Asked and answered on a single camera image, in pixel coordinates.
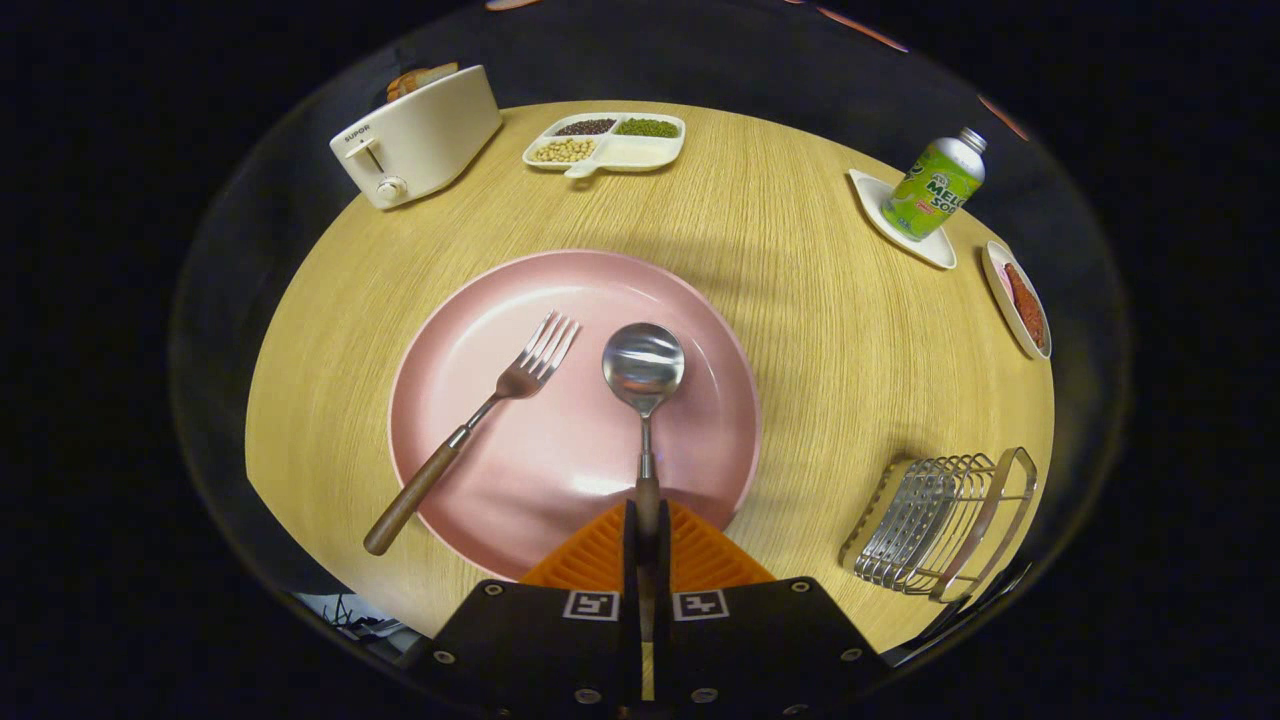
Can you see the white toaster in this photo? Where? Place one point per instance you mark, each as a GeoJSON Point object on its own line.
{"type": "Point", "coordinates": [430, 135]}

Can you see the white round food plate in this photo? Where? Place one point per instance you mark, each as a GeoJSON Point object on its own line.
{"type": "Point", "coordinates": [1005, 310]}

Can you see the green soda bottle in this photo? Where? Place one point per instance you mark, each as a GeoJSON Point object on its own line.
{"type": "Point", "coordinates": [932, 192]}

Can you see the pink round plate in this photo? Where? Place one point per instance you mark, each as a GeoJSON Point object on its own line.
{"type": "Point", "coordinates": [560, 460]}

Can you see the white divided dish of beans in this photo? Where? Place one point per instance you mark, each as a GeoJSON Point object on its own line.
{"type": "Point", "coordinates": [640, 152]}

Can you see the brown meat piece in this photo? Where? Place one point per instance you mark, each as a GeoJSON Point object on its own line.
{"type": "Point", "coordinates": [1027, 308]}

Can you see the brown toast slice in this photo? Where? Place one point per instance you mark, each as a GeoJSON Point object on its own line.
{"type": "Point", "coordinates": [405, 84]}
{"type": "Point", "coordinates": [442, 71]}

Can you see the white square coaster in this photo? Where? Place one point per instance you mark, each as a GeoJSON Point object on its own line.
{"type": "Point", "coordinates": [935, 250]}

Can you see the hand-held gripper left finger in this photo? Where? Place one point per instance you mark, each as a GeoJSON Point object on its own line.
{"type": "Point", "coordinates": [540, 640]}

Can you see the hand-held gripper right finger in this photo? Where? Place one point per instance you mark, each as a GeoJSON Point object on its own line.
{"type": "Point", "coordinates": [760, 640]}

